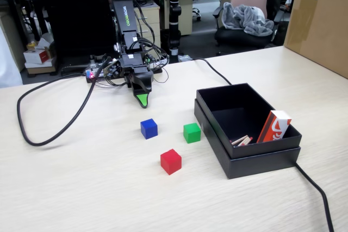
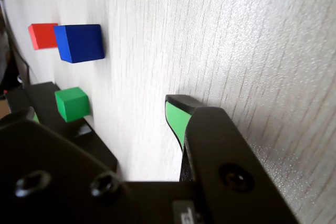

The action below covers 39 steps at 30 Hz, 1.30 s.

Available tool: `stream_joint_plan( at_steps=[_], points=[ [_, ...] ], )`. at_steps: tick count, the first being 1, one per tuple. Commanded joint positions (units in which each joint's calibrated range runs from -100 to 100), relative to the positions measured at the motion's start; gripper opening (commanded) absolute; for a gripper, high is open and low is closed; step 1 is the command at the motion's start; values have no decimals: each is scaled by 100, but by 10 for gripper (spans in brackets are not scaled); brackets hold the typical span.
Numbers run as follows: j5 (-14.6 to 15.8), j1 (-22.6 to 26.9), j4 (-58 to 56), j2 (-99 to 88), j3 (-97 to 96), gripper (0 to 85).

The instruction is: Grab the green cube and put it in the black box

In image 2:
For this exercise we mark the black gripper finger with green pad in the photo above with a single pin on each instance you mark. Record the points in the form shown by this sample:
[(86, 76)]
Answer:
[(223, 150)]

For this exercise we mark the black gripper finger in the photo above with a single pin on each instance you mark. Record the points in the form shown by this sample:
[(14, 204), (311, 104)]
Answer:
[(52, 171)]

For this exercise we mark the green cube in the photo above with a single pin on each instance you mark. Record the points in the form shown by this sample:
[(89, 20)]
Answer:
[(72, 104)]

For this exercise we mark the blue cube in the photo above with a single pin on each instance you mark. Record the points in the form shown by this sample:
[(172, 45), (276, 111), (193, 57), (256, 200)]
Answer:
[(80, 43)]

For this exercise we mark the red cube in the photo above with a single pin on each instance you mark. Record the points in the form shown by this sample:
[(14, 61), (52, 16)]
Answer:
[(43, 36)]

